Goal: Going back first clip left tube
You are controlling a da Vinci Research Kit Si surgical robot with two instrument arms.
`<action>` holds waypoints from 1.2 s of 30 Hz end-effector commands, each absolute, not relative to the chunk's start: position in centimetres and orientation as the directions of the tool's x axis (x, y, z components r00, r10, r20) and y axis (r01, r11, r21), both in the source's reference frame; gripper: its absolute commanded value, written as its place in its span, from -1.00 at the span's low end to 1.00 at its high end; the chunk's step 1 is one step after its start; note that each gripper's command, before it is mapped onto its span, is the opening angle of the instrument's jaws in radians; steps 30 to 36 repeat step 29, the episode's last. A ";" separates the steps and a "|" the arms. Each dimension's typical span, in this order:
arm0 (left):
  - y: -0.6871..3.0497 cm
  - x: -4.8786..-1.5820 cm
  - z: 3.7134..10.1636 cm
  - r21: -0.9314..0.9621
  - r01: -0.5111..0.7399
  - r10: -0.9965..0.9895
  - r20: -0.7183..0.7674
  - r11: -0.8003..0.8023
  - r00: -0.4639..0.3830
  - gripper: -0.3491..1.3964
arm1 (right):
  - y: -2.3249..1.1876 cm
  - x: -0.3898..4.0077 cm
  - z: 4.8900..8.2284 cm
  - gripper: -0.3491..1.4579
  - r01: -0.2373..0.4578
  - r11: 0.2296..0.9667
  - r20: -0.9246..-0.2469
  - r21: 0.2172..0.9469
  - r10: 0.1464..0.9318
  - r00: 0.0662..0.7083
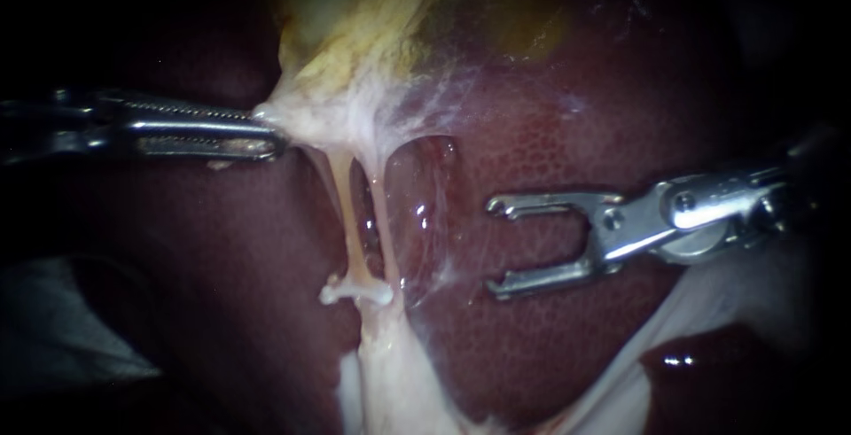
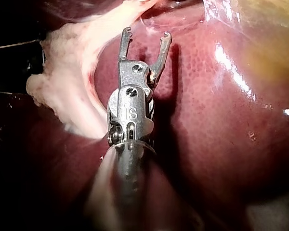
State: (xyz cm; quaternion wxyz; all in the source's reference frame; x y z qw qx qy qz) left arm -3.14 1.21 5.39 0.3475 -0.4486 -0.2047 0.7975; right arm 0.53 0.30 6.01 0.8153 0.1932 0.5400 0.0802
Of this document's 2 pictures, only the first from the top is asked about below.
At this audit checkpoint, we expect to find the left arm instrument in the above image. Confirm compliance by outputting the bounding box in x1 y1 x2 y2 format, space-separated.
0 87 139 167

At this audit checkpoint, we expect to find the right arm instrument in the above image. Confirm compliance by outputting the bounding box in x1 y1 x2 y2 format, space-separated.
653 163 820 266

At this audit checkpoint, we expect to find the right arm instrument jaw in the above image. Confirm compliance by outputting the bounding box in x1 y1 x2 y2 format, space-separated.
485 221 674 302
484 191 670 225

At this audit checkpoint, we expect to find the left arm instrument jaw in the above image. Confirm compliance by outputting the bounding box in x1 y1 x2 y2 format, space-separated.
98 90 269 125
129 120 288 162

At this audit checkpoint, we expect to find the gallbladder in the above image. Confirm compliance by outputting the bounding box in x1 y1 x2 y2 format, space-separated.
252 0 580 157

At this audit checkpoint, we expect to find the thin tube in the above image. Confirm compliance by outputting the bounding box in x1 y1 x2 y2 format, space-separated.
317 147 371 287
362 167 404 297

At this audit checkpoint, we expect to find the white clip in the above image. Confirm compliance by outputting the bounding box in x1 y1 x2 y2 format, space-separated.
318 273 395 308

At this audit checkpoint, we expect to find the dark red liver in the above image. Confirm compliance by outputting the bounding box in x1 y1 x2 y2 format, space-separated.
39 0 819 435

